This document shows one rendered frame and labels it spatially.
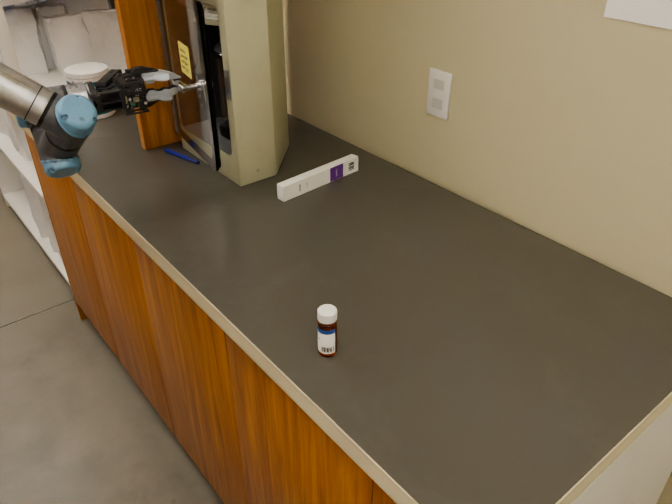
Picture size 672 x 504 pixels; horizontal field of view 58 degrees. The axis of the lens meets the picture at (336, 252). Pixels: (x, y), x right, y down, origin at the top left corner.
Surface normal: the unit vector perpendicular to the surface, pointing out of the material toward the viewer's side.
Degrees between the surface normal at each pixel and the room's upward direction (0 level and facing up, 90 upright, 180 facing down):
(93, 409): 0
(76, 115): 50
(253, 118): 90
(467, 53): 90
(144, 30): 90
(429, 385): 0
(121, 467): 0
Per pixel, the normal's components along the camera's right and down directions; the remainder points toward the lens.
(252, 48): 0.63, 0.43
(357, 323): 0.00, -0.84
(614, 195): -0.78, 0.35
